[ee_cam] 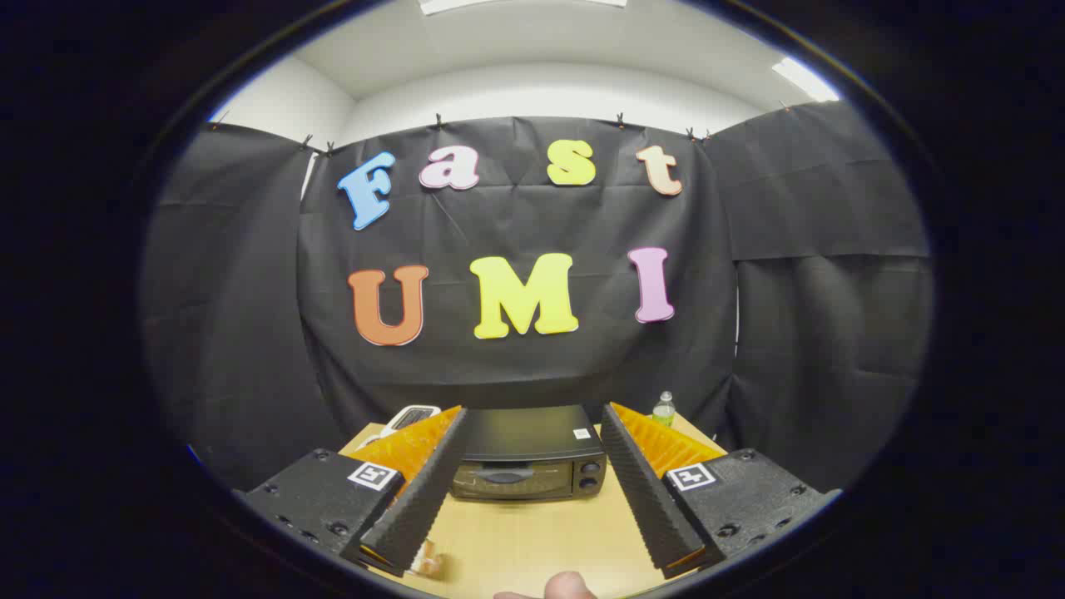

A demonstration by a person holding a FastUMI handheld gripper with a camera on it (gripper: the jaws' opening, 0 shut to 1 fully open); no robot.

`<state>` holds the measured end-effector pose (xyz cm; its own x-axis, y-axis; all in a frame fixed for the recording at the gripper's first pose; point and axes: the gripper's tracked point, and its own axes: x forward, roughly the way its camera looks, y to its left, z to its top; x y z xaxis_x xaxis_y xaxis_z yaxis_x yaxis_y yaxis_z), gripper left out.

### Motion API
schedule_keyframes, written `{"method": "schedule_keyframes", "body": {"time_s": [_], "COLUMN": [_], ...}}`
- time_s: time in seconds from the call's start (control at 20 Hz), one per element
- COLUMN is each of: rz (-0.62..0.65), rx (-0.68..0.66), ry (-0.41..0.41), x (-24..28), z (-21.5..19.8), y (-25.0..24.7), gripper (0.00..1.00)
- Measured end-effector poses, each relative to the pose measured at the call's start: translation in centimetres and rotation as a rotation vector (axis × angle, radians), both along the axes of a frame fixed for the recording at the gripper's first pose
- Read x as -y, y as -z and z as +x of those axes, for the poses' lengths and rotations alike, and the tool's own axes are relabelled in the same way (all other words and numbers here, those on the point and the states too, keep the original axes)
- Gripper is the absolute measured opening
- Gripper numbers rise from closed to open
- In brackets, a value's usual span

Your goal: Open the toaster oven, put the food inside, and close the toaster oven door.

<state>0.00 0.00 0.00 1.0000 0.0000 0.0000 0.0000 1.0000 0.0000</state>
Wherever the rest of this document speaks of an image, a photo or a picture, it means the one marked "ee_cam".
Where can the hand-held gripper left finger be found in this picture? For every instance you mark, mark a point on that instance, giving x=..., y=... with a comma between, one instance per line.
x=424, y=487

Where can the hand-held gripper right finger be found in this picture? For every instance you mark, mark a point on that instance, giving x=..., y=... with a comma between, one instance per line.
x=645, y=491

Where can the white bread sandwich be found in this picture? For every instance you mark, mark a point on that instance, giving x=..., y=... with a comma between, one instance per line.
x=428, y=557

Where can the black toaster oven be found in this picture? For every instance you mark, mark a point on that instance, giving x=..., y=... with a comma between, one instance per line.
x=524, y=441

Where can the white pop-up toaster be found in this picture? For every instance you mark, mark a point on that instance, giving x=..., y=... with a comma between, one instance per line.
x=409, y=416

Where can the green label plastic bottle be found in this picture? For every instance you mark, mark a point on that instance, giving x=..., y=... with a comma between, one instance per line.
x=663, y=410

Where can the small ceiling light panel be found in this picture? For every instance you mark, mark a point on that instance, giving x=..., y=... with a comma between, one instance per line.
x=805, y=79

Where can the long ceiling light panel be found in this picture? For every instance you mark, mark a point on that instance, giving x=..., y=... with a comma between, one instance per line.
x=516, y=4

